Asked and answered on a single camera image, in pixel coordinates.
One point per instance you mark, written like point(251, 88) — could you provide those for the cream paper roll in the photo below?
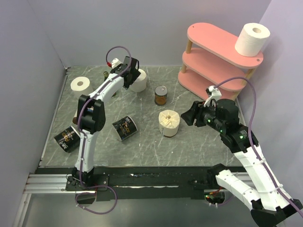
point(169, 121)

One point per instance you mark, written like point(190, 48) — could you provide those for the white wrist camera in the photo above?
point(213, 94)
point(114, 63)

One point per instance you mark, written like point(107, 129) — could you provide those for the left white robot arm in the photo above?
point(91, 116)

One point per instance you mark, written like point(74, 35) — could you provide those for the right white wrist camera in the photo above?
point(213, 94)

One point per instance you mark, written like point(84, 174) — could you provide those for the green glass bottle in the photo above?
point(106, 74)

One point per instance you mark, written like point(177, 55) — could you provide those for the printed wrapped paper roll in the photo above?
point(74, 120)

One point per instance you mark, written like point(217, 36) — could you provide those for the brown glass jar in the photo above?
point(160, 95)

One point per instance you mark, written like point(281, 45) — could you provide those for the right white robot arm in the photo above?
point(267, 201)

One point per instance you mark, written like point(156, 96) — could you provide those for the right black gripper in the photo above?
point(196, 111)

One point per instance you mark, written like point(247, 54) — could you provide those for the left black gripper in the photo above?
point(135, 74)

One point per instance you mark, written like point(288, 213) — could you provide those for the pink three-tier shelf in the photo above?
point(210, 58)

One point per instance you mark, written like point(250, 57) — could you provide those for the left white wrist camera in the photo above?
point(114, 63)

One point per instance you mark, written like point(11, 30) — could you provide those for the black wrapped paper roll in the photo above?
point(124, 128)
point(68, 139)

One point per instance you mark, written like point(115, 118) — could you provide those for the white paper towel roll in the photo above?
point(251, 39)
point(81, 86)
point(140, 83)

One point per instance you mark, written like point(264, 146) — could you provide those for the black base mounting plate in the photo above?
point(125, 183)

